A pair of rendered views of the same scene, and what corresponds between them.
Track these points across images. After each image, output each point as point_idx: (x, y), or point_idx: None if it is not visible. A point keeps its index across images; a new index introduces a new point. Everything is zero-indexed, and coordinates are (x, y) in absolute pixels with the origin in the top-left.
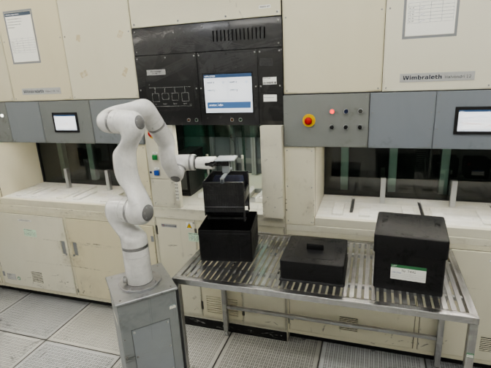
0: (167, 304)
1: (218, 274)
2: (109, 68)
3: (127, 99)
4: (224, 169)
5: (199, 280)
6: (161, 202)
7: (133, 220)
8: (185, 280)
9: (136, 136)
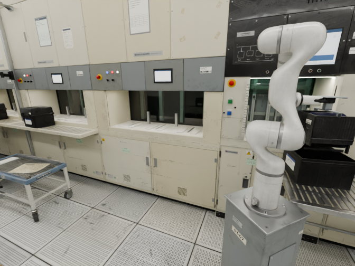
0: (298, 229)
1: (335, 202)
2: (204, 33)
3: (215, 57)
4: (328, 106)
5: (324, 207)
6: (227, 135)
7: (291, 145)
8: (307, 206)
9: (317, 51)
